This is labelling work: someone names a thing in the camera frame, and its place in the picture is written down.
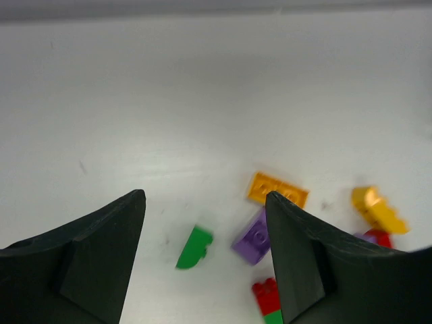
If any red lego atop small stack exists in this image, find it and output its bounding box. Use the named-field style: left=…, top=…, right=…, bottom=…
left=252, top=277, right=281, bottom=316

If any purple butterfly lego brick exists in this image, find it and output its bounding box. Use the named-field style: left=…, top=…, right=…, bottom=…
left=353, top=233, right=377, bottom=244

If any green lego in small stack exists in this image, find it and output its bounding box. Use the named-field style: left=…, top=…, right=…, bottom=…
left=263, top=309, right=284, bottom=324

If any red half-round lego brick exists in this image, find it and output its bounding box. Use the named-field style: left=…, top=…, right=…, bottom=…
left=364, top=229, right=394, bottom=248

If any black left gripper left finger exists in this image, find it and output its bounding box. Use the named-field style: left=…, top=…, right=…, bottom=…
left=1, top=189, right=146, bottom=323

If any yellow half-round lego brick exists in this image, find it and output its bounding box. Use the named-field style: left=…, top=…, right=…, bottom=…
left=351, top=186, right=410, bottom=235

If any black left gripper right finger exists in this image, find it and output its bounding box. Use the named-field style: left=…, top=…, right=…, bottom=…
left=265, top=191, right=431, bottom=323

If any purple square lego brick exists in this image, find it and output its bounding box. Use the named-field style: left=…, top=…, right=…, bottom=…
left=231, top=208, right=271, bottom=265

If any green half-round lego brick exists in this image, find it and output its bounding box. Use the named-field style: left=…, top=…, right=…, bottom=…
left=175, top=225, right=213, bottom=270

